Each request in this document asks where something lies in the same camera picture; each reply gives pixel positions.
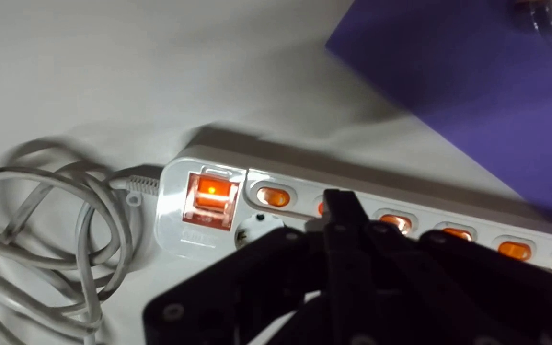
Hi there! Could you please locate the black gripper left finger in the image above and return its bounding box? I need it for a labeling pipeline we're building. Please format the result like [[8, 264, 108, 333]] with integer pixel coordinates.
[[142, 188, 349, 345]]

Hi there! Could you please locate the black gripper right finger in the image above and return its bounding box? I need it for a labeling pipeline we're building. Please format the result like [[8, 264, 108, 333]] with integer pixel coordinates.
[[344, 190, 552, 345]]

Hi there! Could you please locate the purple cloth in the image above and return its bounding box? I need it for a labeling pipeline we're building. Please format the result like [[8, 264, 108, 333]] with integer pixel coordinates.
[[324, 0, 552, 218]]

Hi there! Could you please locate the white multi-switch power strip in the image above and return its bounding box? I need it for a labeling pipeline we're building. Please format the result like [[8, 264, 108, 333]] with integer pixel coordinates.
[[154, 140, 552, 278]]

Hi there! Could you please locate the white power strip cable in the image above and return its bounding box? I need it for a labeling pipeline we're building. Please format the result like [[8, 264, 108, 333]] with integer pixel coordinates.
[[0, 138, 165, 345]]

